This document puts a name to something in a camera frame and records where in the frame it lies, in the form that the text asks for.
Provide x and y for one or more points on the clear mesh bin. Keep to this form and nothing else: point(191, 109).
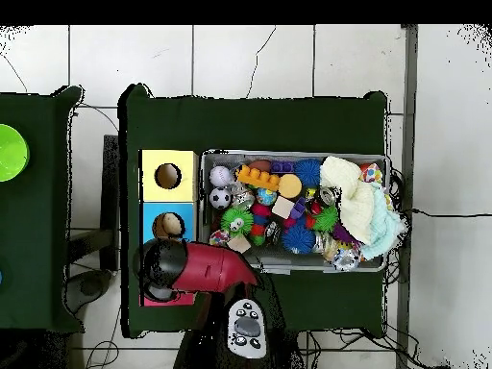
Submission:
point(369, 265)

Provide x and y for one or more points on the cream yellow cloth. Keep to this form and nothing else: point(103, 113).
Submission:
point(353, 200)

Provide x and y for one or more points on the plain wooden cube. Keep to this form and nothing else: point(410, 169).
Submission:
point(283, 206)

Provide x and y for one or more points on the orange studded toy block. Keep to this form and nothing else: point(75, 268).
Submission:
point(257, 177)

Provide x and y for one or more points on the green plastic bowl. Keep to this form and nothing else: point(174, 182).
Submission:
point(11, 153)

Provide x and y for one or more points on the black white soccer ball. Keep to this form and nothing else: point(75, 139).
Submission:
point(220, 197)

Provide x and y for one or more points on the black frame stand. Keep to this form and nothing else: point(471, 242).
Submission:
point(111, 173)

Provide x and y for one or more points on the dark green table cloth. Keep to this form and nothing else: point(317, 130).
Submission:
point(34, 300)
point(253, 127)

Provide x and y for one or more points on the white baseball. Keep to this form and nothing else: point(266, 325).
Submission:
point(220, 176)

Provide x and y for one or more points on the green spiky toy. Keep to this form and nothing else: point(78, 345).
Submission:
point(237, 222)

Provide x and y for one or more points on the blue spiky ball with eyes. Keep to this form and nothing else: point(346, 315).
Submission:
point(298, 238)

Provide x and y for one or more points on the mint green cloth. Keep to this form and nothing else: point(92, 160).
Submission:
point(386, 226)

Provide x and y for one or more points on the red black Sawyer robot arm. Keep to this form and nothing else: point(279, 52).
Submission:
point(211, 269)

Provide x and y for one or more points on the wooden box with three holes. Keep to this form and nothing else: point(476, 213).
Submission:
point(169, 192)

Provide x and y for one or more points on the round orange toy disc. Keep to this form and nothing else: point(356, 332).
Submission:
point(290, 186)

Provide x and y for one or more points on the plain blue spiky ball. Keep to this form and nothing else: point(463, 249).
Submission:
point(308, 172)

